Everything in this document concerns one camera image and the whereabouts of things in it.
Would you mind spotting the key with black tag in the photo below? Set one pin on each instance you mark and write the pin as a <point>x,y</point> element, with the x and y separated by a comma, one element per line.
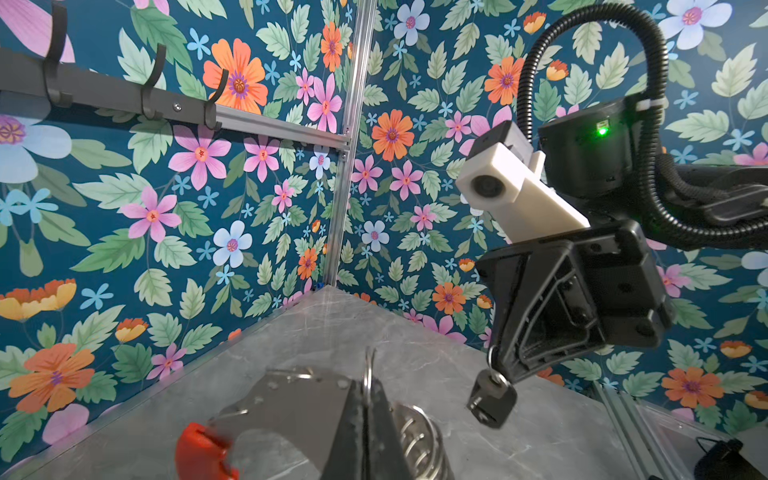
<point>493,396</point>

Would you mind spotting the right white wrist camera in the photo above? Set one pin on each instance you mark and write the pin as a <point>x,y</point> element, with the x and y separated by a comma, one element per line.
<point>502,176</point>

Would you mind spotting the aluminium cage frame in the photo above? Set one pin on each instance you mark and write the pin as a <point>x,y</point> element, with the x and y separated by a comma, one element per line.
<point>345,142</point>

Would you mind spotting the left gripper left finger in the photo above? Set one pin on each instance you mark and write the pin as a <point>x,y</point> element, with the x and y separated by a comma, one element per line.
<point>347,458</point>

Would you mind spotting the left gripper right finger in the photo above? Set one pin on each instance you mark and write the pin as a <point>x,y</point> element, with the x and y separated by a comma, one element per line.
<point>384,457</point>

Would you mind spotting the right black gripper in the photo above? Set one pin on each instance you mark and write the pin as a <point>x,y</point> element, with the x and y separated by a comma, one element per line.
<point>551,306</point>

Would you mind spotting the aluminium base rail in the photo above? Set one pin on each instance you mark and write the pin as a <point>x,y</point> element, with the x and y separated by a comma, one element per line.
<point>659,444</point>

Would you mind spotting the grey wall hook rack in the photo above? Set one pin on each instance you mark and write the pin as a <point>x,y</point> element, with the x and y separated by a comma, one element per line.
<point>64,84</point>

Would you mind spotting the red handled key ring organizer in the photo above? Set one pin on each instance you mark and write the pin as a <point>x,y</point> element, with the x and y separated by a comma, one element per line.
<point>303,405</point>

